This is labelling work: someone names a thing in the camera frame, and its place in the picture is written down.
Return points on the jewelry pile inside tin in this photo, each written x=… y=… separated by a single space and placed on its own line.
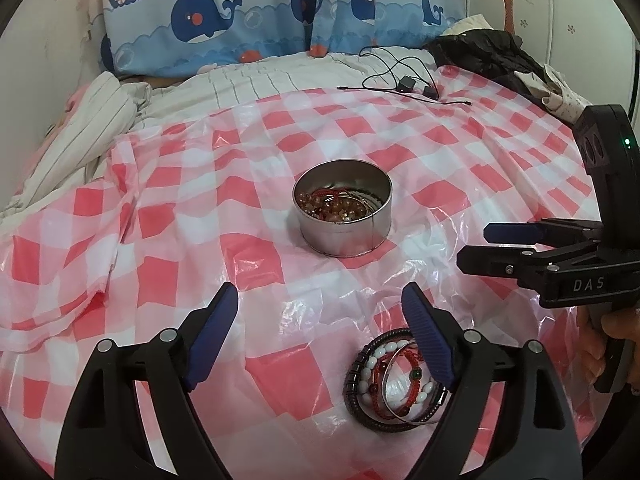
x=337 y=205

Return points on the blue whale pattern pillow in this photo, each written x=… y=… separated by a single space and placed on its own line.
x=177 y=38

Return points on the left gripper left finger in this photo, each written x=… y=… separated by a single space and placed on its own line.
x=103 y=436

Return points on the black jacket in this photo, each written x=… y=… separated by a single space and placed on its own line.
x=497 y=56

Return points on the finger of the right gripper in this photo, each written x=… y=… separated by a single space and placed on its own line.
x=510 y=262
x=547 y=232

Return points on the person's right hand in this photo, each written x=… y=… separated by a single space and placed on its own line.
x=623 y=324

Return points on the round silver metal tin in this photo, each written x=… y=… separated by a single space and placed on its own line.
x=353 y=239

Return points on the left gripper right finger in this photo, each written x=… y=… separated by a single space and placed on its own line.
x=535 y=435

